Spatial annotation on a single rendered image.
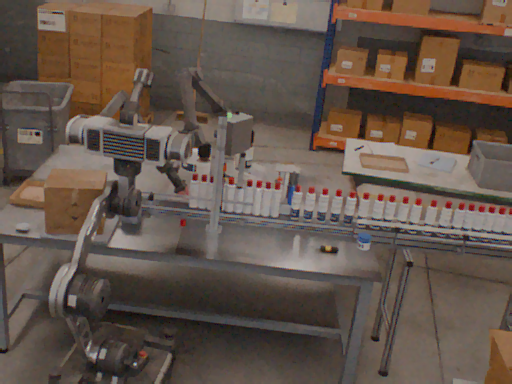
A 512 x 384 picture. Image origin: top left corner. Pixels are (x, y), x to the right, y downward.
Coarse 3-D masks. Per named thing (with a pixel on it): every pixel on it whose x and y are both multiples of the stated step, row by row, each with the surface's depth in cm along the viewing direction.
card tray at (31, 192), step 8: (24, 184) 369; (32, 184) 373; (40, 184) 372; (16, 192) 358; (24, 192) 364; (32, 192) 365; (40, 192) 366; (16, 200) 349; (24, 200) 348; (32, 200) 348; (40, 200) 356
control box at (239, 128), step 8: (232, 120) 313; (240, 120) 314; (248, 120) 319; (232, 128) 311; (240, 128) 316; (248, 128) 321; (232, 136) 313; (240, 136) 318; (248, 136) 324; (232, 144) 315; (240, 144) 321; (248, 144) 326; (224, 152) 319; (232, 152) 317; (240, 152) 323
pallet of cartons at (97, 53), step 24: (48, 24) 650; (72, 24) 646; (96, 24) 641; (120, 24) 637; (144, 24) 674; (48, 48) 660; (72, 48) 656; (96, 48) 651; (120, 48) 647; (144, 48) 689; (48, 72) 672; (72, 72) 667; (96, 72) 662; (120, 72) 657; (72, 96) 678; (96, 96) 673; (144, 96) 720; (144, 120) 714
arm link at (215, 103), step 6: (198, 72) 312; (198, 78) 314; (192, 84) 317; (198, 84) 318; (204, 84) 325; (198, 90) 323; (204, 90) 324; (210, 90) 332; (204, 96) 329; (210, 96) 330; (216, 96) 339; (210, 102) 335; (216, 102) 337; (222, 102) 343; (216, 108) 341; (222, 108) 342
